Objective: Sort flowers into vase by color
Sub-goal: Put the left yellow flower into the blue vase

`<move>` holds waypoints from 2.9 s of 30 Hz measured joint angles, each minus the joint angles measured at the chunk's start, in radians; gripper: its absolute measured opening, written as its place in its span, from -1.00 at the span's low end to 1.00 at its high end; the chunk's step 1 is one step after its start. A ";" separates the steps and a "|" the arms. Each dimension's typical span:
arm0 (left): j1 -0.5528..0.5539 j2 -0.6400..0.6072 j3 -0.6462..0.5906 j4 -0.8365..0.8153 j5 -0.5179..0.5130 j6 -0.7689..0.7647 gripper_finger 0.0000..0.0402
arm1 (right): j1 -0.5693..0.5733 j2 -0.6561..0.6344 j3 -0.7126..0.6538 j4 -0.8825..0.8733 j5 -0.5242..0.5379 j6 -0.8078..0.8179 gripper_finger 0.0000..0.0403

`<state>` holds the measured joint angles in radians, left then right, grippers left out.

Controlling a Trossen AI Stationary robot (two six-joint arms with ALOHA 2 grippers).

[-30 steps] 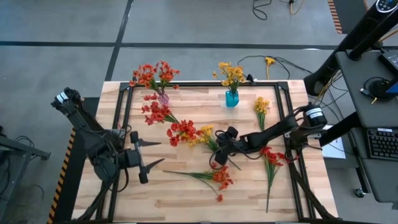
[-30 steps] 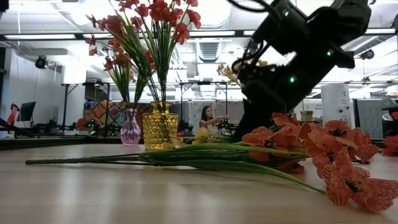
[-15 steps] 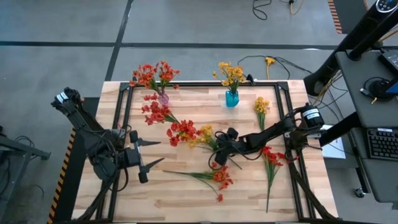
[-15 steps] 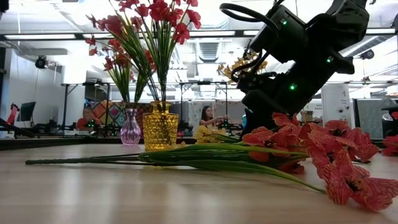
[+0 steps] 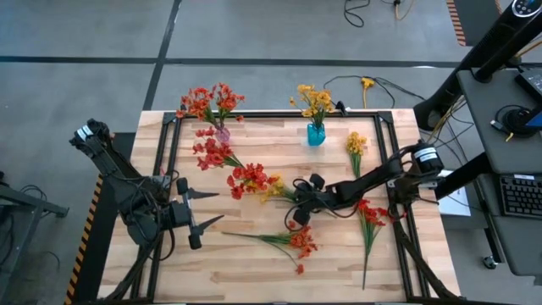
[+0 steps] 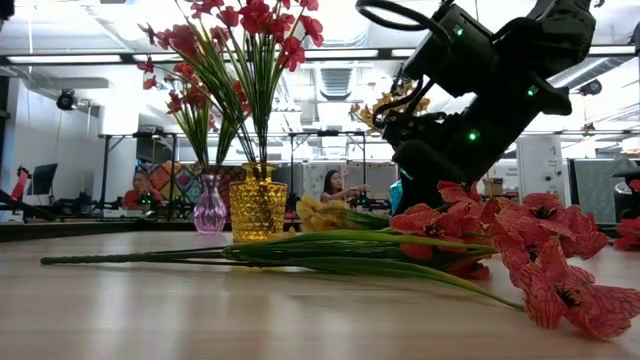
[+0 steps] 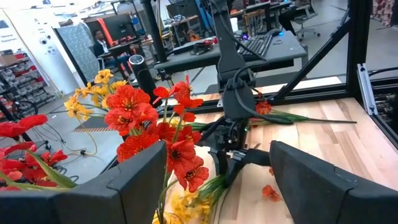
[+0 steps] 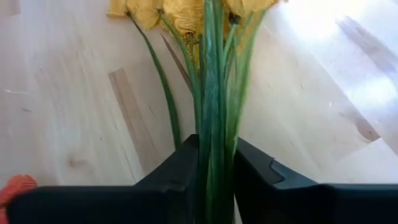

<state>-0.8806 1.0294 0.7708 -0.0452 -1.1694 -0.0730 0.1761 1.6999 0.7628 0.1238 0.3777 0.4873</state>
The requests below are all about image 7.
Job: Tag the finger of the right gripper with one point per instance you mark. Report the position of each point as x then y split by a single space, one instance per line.
220 163
245 160

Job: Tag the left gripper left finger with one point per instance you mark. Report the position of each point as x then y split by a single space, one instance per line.
93 205

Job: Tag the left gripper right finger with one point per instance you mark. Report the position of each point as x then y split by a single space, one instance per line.
326 199

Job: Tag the yellow artificial flower stem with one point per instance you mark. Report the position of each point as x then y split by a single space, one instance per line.
186 208
200 126
77 109

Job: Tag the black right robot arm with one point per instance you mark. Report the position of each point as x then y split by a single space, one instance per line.
230 62

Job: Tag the fallen orange petal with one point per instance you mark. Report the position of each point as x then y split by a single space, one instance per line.
270 192
271 170

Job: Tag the hazard striped floor mat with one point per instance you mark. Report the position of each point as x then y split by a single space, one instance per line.
93 129

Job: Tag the black keyboard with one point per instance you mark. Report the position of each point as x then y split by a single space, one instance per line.
256 46

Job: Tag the black red desk gadget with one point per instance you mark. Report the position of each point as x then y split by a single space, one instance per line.
203 47

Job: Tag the grey desk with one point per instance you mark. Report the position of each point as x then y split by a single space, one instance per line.
286 49

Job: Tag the black tower fan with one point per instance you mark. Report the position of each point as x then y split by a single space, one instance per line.
143 81

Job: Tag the office chair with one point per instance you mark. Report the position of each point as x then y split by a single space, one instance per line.
306 18

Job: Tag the storage shelf with bins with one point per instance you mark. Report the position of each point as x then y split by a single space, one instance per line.
21 84

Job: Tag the white equipment cabinet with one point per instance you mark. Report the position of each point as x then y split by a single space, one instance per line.
46 62

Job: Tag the grey patterned divider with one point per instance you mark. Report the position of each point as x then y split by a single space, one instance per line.
79 49

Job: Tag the black monitor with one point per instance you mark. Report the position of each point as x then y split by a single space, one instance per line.
121 28

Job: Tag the person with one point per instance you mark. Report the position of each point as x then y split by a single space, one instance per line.
100 46

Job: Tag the floral patterned divider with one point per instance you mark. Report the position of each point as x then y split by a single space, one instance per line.
384 12

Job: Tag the silver aluminium bracket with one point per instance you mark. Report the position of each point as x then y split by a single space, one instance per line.
367 90

